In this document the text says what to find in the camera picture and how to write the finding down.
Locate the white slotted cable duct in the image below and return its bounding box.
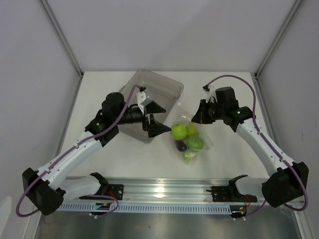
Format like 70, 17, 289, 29
57, 202, 232, 215

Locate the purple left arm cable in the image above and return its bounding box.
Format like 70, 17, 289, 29
15, 84, 147, 220

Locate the grey plastic food bin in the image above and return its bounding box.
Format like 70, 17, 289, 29
114, 70, 184, 143

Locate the clear dotted zip bag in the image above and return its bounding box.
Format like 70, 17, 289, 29
170, 102, 214, 164

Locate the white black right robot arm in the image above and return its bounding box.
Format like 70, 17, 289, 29
192, 86, 309, 208

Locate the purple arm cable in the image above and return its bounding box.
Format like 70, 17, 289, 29
205, 74, 309, 212
15, 84, 147, 220

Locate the left aluminium frame post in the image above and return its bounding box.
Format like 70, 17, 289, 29
37, 0, 84, 78

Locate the purple eggplant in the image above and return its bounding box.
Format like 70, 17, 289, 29
174, 140, 187, 152

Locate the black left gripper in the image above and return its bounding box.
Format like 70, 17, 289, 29
114, 101, 171, 137

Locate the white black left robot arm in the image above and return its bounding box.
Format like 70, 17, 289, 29
22, 89, 171, 216

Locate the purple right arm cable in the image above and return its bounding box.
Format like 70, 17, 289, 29
205, 74, 309, 212

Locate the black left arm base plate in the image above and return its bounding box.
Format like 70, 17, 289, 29
80, 184, 124, 200

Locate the right aluminium frame post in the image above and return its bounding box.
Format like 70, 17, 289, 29
253, 0, 306, 80

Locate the aluminium mounting rail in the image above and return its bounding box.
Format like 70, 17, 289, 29
62, 177, 272, 203

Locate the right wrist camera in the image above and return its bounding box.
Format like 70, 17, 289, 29
202, 85, 216, 103

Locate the green custard apple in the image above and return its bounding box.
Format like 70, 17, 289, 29
186, 136, 204, 150

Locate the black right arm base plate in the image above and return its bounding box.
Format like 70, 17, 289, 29
206, 186, 258, 203

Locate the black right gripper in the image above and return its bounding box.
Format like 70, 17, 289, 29
191, 100, 225, 124

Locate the aluminium frame post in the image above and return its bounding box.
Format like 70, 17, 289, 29
37, 0, 84, 78
253, 0, 306, 80

